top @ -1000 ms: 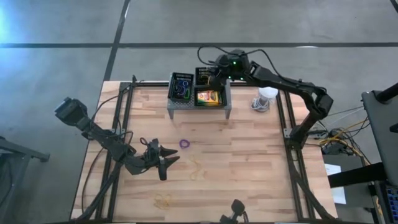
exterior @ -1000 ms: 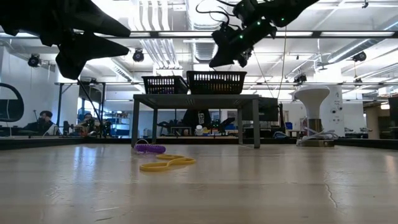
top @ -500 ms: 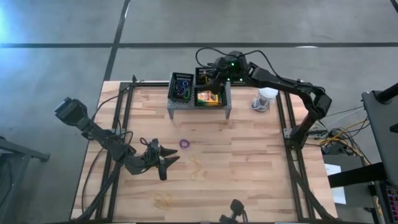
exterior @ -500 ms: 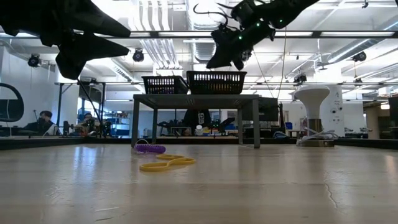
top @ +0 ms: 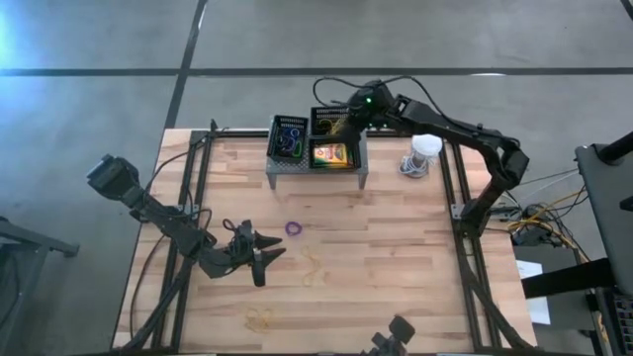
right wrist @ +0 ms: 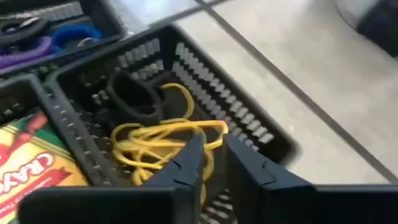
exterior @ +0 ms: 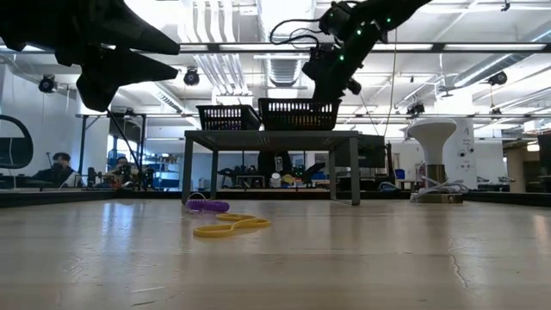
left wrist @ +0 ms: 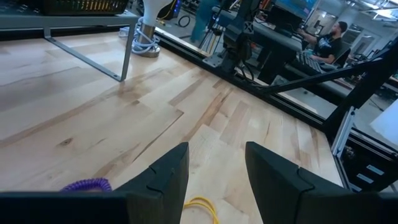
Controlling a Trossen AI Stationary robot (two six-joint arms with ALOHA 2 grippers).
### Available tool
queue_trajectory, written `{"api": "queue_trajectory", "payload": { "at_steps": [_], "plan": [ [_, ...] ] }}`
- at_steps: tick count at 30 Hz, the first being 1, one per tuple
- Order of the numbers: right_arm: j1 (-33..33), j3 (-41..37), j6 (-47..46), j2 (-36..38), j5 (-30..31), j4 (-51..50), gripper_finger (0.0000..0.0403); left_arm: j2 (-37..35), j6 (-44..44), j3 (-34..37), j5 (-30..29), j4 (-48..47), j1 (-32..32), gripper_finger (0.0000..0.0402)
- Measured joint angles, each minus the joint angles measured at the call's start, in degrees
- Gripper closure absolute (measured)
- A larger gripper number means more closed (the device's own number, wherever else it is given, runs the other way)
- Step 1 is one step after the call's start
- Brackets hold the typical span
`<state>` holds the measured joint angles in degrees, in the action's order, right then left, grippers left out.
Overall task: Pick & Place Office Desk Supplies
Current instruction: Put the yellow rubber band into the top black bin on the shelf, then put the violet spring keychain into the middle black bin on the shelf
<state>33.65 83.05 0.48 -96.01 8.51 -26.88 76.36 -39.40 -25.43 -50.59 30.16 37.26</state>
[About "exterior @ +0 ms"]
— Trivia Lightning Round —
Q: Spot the white coiled lamp cable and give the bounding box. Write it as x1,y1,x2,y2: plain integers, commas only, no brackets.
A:
412,175,470,197

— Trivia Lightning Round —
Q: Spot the black background monitor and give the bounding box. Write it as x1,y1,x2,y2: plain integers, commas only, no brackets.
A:
0,137,34,170

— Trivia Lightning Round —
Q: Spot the black aluminium table frame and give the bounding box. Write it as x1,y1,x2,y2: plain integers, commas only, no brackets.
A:
0,187,551,208

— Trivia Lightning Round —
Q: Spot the black background box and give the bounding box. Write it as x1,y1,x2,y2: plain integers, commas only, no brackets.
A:
359,134,387,169

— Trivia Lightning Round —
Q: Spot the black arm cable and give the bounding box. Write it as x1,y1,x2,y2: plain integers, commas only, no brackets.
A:
269,18,323,49
106,109,144,174

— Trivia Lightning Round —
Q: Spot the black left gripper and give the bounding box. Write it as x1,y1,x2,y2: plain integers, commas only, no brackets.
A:
0,0,181,112

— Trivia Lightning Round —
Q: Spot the dark background frame stand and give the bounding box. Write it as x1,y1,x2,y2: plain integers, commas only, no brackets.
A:
76,112,148,190

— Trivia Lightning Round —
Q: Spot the person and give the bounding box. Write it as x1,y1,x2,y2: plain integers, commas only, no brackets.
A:
107,155,139,189
30,151,84,189
257,150,294,178

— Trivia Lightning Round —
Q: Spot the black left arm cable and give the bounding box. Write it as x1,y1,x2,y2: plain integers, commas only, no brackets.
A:
106,109,144,174

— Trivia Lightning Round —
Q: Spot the yellow rubber band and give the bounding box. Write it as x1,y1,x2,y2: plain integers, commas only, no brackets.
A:
214,212,257,222
192,217,273,239

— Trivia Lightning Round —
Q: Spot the small purple coil wristband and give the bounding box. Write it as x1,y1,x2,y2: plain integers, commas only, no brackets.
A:
185,191,231,214

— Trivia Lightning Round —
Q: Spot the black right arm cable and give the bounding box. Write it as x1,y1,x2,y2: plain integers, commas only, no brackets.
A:
269,18,323,49

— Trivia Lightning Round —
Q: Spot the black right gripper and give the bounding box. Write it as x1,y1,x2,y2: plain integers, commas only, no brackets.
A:
302,50,362,103

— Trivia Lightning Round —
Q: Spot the black plastic mesh basket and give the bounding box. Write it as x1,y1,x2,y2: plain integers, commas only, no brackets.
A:
195,103,263,132
257,97,343,132

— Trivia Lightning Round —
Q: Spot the white mushroom-shaped lamp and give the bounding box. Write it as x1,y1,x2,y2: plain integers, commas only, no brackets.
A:
406,118,458,190

